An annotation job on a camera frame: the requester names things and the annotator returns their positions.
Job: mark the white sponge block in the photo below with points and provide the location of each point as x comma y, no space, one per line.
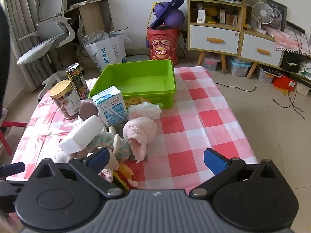
80,136

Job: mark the grey white office chair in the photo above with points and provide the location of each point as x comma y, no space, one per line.
48,26

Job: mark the blue lid storage box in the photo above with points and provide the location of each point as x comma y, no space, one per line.
239,66

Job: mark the red printed bucket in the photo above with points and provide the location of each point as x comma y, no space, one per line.
162,48

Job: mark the white blue milk carton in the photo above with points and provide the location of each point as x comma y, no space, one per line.
109,104

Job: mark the dark picture frame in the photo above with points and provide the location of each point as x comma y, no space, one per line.
279,14

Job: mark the red white checked tablecloth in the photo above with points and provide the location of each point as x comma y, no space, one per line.
194,126

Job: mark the purple balance ball toy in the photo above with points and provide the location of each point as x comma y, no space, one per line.
175,17

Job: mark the burger plush toy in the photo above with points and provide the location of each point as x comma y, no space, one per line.
124,172

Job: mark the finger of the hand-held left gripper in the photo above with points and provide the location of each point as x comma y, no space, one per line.
13,168

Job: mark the low wooden drawer cabinet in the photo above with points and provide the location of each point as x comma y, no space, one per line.
260,51

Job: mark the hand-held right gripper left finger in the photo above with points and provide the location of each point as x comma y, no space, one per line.
97,157

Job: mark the grey curtain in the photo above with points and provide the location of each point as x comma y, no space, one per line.
21,9

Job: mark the pink fluffy plush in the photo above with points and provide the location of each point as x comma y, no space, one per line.
141,131

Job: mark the small white box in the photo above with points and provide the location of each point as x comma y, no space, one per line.
201,15

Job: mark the wooden desk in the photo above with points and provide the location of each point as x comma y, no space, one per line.
93,17

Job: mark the gold lid cookie jar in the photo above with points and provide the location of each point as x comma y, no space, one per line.
66,102

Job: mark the red stool frame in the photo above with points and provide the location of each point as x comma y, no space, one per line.
12,123

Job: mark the brown milk tea plush cup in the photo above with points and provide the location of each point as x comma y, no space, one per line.
87,111

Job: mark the pink fringed cloth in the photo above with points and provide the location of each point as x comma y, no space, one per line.
286,40

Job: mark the black bag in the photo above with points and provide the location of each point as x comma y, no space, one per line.
291,62

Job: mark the green plastic bin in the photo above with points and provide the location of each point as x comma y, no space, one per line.
136,80

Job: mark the tall wooden shelf cabinet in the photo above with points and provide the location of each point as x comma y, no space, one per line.
213,40

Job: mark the red cardboard box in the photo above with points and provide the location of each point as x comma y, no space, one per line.
284,82

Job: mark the clear storage box pink contents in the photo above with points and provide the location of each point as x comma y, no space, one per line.
211,63

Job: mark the white cloth bundle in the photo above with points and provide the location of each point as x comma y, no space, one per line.
145,110

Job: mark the plush doll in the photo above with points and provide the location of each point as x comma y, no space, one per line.
107,140

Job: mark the white bathroom scale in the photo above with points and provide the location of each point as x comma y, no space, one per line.
137,58

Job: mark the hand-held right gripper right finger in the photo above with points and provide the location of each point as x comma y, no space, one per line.
215,161

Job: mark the yellow toy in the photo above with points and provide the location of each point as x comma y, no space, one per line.
211,14

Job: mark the small white desk fan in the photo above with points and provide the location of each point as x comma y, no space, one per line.
262,14

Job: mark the white paper bag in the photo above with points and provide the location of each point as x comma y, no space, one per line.
107,53

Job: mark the tall drink can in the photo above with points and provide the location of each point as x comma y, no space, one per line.
75,77

